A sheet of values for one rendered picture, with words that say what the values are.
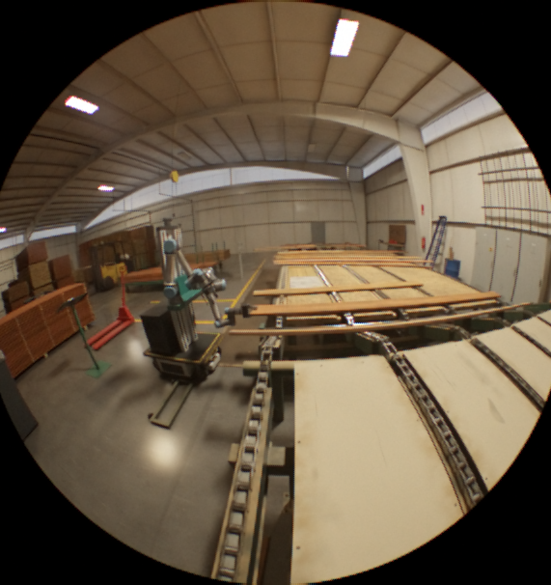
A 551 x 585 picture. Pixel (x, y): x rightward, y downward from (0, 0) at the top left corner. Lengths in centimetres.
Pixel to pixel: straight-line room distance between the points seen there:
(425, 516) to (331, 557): 24
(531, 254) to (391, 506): 550
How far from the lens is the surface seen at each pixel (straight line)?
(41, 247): 1121
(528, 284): 575
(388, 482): 64
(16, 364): 521
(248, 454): 66
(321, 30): 626
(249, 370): 107
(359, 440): 68
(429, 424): 81
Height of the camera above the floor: 162
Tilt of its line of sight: 18 degrees down
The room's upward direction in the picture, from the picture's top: 4 degrees counter-clockwise
